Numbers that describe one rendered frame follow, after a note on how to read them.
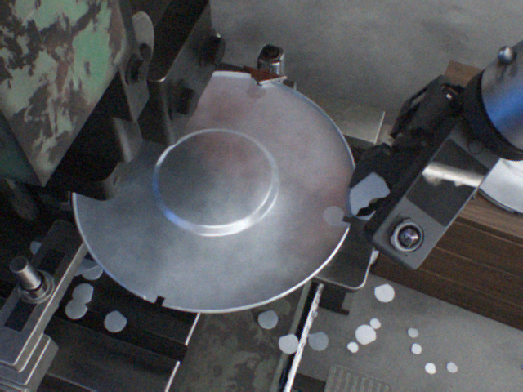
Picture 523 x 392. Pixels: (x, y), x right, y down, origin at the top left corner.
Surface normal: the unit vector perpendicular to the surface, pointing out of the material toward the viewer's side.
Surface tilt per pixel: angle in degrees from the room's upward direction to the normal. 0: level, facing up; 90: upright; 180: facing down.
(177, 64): 90
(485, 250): 90
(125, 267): 0
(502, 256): 90
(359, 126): 0
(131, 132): 90
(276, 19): 0
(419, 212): 41
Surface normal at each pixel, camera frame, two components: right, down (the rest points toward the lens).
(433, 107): 0.39, -0.32
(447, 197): 0.11, 0.16
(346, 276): 0.00, -0.52
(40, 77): 0.94, 0.29
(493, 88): -0.92, -0.12
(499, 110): -0.80, 0.36
